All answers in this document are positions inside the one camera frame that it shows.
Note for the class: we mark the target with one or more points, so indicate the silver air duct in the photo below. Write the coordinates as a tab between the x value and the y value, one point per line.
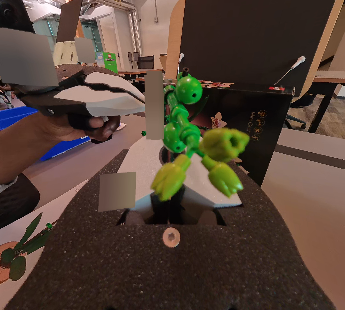
113	1

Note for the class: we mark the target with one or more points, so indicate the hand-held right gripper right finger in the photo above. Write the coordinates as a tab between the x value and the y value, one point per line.
199	183

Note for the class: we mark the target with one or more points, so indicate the white gooseneck microphone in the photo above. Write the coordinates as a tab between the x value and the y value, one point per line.
296	63
181	57

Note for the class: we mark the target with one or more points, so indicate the person's left hand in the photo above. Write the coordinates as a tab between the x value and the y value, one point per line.
56	127

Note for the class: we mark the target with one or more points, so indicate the black office chair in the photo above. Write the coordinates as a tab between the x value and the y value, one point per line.
145	61

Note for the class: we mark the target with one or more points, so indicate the black divider panel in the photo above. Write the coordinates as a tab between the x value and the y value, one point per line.
256	18

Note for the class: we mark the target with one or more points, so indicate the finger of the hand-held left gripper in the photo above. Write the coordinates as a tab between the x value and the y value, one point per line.
113	103
113	80

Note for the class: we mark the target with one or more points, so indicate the wood edged office desk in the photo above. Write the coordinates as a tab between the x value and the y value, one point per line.
328	79

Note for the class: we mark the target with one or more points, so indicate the green brick flower stem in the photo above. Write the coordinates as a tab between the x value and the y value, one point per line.
186	91

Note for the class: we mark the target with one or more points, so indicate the open instruction booklet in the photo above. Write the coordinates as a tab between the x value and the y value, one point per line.
32	223

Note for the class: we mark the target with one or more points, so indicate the dark orchid set box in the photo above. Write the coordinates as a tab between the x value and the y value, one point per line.
258	126

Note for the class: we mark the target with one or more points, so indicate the blue plastic bin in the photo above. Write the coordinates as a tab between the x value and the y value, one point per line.
16	118

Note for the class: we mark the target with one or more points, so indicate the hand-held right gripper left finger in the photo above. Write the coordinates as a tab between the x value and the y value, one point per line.
145	161

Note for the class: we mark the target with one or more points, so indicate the black dimpled cushion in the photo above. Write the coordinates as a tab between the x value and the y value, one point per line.
16	199

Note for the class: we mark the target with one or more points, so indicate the person's left forearm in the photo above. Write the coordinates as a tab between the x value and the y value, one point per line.
16	150

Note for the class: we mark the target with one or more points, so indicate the green toy box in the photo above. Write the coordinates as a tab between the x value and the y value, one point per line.
107	61

